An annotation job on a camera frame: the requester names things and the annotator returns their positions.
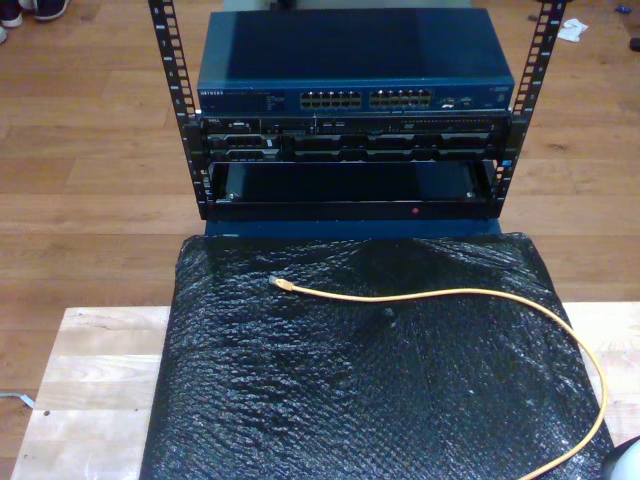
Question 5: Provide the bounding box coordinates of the yellow network cable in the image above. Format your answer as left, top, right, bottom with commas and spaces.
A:
268, 274, 610, 480

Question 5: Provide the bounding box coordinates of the black rack server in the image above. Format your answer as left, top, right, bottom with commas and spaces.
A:
183, 112, 526, 164

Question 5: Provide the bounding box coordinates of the black bubble wrap mat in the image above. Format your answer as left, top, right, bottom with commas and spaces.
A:
138, 232, 616, 480

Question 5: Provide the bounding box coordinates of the white crumpled paper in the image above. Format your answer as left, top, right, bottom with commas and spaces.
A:
557, 18, 590, 44

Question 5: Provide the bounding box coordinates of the blue rack base plate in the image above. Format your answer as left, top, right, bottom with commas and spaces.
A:
204, 218, 503, 240

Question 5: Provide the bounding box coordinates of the blue network switch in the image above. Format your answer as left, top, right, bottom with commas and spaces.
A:
196, 8, 516, 115

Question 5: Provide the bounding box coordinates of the black perforated rack post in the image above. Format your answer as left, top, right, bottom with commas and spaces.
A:
147, 0, 209, 221
492, 0, 569, 219

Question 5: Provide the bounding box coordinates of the grey flat ribbon cable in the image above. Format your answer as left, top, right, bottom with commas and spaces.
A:
0, 392, 37, 409

